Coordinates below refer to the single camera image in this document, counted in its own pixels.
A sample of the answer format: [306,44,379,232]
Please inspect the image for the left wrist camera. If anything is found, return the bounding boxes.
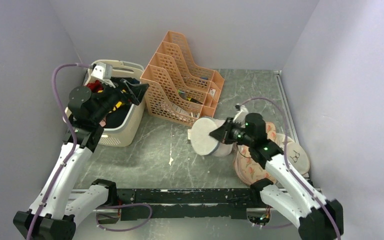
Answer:
[91,61,113,81]

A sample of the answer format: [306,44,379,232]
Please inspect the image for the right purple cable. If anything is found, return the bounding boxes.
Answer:
[241,96,342,240]

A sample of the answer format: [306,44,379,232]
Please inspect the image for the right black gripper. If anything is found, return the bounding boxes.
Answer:
[209,117,254,148]

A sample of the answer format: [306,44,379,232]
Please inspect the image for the floral laundry bag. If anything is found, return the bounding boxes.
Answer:
[233,121,279,186]

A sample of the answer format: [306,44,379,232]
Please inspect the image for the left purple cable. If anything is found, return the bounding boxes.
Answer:
[26,62,95,240]

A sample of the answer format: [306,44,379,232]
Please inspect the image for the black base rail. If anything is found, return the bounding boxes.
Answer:
[117,188,266,221]

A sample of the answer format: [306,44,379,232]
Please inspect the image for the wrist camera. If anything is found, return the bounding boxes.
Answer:
[233,104,249,125]
[91,61,113,81]

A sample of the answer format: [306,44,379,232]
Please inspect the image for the cream laundry basket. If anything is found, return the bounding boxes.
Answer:
[63,59,145,151]

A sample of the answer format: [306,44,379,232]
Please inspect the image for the red lace garment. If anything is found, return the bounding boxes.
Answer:
[85,80,104,93]

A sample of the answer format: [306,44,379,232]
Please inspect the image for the orange file organizer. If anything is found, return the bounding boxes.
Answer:
[140,31,225,126]

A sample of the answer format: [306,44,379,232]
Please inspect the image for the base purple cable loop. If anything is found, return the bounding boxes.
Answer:
[95,203,154,233]

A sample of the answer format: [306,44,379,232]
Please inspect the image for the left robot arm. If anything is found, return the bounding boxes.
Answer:
[13,80,149,240]

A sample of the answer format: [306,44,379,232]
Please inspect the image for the dark garment in basket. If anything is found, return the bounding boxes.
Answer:
[103,77,140,129]

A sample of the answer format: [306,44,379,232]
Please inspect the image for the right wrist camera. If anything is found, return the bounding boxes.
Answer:
[233,104,249,125]

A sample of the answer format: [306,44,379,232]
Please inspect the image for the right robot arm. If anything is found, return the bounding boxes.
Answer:
[209,113,344,240]

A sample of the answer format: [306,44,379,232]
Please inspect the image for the small white box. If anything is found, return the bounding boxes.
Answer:
[187,129,192,141]

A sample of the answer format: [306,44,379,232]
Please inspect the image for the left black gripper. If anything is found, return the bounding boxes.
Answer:
[91,76,150,123]

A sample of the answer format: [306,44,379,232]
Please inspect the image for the white mesh laundry bag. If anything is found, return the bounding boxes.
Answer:
[190,116,233,158]

